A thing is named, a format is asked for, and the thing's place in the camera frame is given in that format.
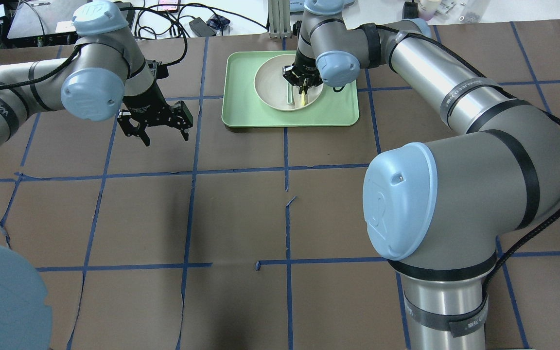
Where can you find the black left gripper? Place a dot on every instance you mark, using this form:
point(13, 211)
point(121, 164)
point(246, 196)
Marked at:
point(142, 97)

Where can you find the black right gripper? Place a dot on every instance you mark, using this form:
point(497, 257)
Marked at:
point(304, 64)

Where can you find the white round plate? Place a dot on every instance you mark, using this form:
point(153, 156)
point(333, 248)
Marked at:
point(270, 85)

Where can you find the pale green plastic spoon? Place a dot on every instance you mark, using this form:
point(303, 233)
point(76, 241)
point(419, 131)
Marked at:
point(289, 95)

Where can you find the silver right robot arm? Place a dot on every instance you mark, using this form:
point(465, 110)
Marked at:
point(446, 214)

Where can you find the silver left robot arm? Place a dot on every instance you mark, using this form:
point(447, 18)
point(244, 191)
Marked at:
point(105, 72)

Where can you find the light green tray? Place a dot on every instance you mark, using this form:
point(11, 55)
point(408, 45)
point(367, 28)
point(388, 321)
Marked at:
point(242, 108)

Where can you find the black power adapter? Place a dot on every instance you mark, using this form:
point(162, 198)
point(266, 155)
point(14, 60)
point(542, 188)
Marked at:
point(200, 28)

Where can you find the black smartphone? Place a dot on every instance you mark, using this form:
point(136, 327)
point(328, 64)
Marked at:
point(169, 6)

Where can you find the black computer box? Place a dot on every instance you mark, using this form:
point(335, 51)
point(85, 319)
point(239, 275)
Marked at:
point(37, 18)

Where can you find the aluminium frame post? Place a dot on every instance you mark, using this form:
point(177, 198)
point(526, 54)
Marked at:
point(278, 15)

